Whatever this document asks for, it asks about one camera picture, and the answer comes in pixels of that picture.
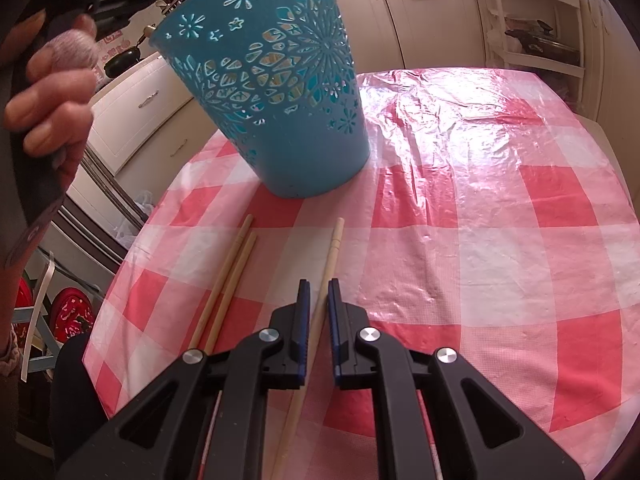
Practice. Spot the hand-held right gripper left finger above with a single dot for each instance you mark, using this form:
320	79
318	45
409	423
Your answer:
302	320

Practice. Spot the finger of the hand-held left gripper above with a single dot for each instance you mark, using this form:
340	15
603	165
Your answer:
125	5

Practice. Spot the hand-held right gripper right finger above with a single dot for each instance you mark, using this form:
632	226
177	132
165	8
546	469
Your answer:
334	320

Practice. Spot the bamboo chopstick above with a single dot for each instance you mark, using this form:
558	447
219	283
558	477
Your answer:
227	270
332	255
235	280

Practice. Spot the blue perforated plastic basket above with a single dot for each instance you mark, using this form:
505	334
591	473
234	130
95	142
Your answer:
280	140

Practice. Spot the person's left hand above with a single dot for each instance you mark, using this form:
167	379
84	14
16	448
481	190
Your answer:
55	100

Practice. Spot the glass sliding door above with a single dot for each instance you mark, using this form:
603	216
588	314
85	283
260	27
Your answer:
100	200

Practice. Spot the black frying pan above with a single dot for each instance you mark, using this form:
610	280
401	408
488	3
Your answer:
120	62

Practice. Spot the cream drawer cabinet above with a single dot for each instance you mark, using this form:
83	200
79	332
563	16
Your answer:
145	110

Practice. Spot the red floral cloth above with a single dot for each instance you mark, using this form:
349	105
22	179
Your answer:
72	315

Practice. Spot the pink checkered plastic tablecloth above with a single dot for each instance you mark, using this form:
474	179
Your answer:
475	240

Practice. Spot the person's leg in black pants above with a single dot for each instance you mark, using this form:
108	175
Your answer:
75	380

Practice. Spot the cream base cabinets with doors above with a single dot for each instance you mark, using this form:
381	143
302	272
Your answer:
390	25

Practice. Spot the dark lidded pot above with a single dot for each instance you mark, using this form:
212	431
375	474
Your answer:
545	42

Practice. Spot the cream panelled drawer cabinets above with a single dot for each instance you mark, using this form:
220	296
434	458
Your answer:
610	50

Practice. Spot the white storage trolley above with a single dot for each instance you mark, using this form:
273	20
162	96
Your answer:
570	10

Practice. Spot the wooden shelf with blue frame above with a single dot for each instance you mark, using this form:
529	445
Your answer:
35	317

